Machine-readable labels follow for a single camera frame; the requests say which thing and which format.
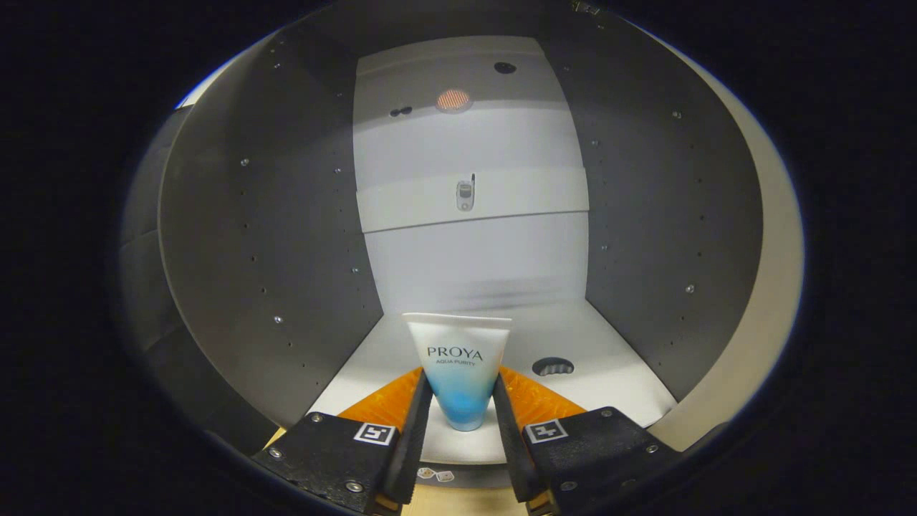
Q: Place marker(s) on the white blue cosmetic tube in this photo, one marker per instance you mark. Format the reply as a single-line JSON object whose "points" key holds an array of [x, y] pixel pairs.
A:
{"points": [[458, 351]]}

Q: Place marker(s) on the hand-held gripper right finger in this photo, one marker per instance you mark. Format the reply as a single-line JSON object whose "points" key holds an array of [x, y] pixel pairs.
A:
{"points": [[594, 451]]}

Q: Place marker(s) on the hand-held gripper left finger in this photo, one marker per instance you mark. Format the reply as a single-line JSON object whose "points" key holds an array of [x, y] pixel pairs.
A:
{"points": [[329, 455]]}

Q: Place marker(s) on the black backdrop cloth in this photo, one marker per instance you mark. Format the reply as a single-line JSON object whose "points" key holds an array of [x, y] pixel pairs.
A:
{"points": [[143, 301]]}

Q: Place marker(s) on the dark grey cabinet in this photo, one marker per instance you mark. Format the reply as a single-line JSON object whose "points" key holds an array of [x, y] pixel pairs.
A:
{"points": [[272, 215]]}

